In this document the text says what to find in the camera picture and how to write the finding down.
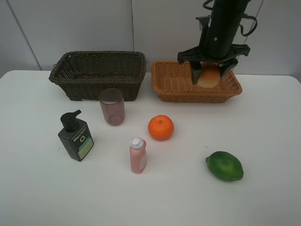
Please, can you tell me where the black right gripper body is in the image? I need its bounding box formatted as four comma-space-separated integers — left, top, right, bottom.
177, 0, 250, 65

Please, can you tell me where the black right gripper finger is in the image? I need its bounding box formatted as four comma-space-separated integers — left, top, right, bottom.
189, 61, 202, 85
217, 58, 238, 80

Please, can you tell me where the red yellow peach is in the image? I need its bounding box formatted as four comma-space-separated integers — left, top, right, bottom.
197, 62, 221, 88

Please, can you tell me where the orange tangerine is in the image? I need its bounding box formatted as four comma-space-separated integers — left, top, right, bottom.
148, 115, 174, 141

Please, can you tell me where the translucent purple plastic cup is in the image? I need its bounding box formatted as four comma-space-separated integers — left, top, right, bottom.
99, 89, 125, 126

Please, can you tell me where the green lime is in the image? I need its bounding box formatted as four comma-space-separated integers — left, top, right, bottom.
205, 151, 244, 182

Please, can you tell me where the dark green pump soap bottle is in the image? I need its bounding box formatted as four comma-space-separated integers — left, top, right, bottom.
58, 110, 94, 161

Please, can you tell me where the orange wicker basket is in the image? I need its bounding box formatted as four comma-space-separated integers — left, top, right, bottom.
151, 61, 242, 103

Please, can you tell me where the pink dish soap bottle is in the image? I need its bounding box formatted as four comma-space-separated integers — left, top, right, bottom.
129, 137, 147, 174

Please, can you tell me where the dark brown wicker basket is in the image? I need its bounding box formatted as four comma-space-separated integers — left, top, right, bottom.
49, 51, 146, 101

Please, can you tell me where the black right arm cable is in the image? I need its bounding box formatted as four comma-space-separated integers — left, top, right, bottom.
238, 14, 259, 37

